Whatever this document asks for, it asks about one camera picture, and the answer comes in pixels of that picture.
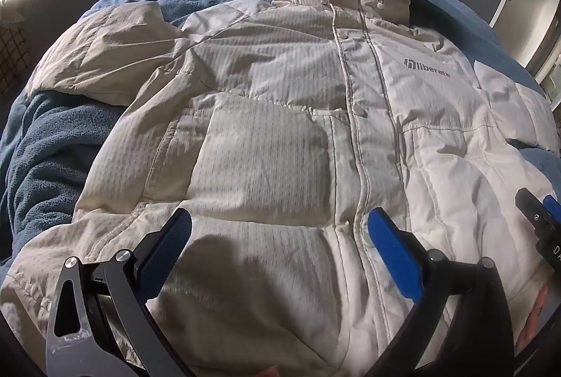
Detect white hooded puffer jacket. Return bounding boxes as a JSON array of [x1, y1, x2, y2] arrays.
[[0, 0, 560, 377]]

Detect blue fleece blanket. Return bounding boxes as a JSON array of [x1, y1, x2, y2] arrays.
[[0, 0, 561, 268]]

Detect wire mesh basket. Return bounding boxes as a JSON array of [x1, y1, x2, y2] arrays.
[[0, 21, 32, 85]]

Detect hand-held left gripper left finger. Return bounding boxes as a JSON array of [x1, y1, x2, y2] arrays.
[[46, 208, 199, 377]]

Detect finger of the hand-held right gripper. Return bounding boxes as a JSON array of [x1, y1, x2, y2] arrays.
[[515, 188, 549, 242], [542, 195, 561, 229]]

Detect person's right hand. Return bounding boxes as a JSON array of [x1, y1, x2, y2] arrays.
[[516, 284, 555, 356]]

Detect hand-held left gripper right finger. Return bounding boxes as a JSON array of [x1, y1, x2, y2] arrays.
[[366, 208, 516, 377]]

